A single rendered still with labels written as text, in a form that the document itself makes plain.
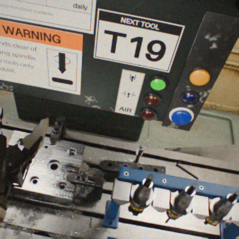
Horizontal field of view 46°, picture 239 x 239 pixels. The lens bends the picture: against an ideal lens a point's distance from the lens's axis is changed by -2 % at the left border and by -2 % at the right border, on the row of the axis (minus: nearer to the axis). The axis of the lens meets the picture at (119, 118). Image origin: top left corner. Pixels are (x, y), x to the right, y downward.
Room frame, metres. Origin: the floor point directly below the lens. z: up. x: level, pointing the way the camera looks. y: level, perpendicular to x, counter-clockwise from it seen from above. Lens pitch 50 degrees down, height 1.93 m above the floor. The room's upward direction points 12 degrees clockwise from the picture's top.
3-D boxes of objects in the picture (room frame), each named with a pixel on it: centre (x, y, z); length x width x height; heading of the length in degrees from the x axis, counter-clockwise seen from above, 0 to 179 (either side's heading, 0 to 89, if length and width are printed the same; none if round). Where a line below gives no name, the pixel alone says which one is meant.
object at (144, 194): (0.35, -0.10, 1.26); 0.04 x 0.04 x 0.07
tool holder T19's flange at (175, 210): (0.35, -0.21, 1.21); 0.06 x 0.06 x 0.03
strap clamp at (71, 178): (0.46, 0.07, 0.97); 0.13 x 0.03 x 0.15; 91
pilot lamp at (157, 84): (0.29, -0.04, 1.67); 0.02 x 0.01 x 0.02; 91
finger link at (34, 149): (0.29, 0.17, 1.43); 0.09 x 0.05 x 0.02; 156
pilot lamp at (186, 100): (0.29, -0.09, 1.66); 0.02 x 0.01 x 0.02; 91
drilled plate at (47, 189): (0.50, 0.25, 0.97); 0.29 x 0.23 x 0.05; 91
